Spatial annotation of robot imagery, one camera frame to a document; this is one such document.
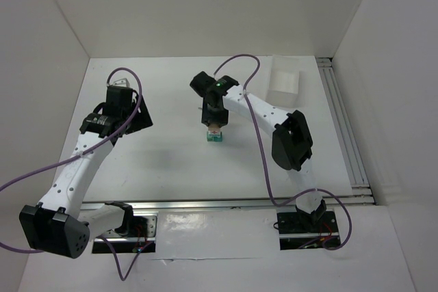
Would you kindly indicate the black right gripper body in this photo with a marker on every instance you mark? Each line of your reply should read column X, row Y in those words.
column 214, row 120

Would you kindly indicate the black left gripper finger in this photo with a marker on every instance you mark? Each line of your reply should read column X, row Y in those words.
column 142, row 118
column 132, row 128

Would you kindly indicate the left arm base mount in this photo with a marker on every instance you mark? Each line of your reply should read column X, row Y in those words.
column 141, row 233

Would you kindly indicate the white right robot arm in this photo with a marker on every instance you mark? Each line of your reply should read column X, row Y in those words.
column 289, row 132

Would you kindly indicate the aluminium front rail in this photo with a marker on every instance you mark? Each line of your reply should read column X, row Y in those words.
column 204, row 205

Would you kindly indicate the light green wood block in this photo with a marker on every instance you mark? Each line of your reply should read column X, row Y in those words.
column 209, row 133

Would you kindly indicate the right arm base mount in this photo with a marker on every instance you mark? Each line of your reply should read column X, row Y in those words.
column 293, row 235

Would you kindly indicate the dark green wood block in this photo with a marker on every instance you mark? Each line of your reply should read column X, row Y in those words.
column 218, row 140

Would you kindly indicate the white plastic bin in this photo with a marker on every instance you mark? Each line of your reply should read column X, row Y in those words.
column 283, row 87

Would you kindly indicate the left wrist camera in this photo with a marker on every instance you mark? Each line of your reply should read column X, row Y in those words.
column 122, row 83

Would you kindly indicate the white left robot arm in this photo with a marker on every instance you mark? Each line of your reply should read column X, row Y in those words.
column 55, row 225

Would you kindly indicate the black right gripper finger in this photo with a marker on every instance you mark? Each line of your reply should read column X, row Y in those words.
column 207, row 116
column 223, row 117

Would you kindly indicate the tan wood block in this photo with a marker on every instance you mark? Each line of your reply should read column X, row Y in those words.
column 213, row 126

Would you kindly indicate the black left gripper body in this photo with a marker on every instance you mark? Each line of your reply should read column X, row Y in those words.
column 142, row 114

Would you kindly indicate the aluminium side rail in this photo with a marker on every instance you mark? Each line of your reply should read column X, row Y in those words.
column 350, row 151

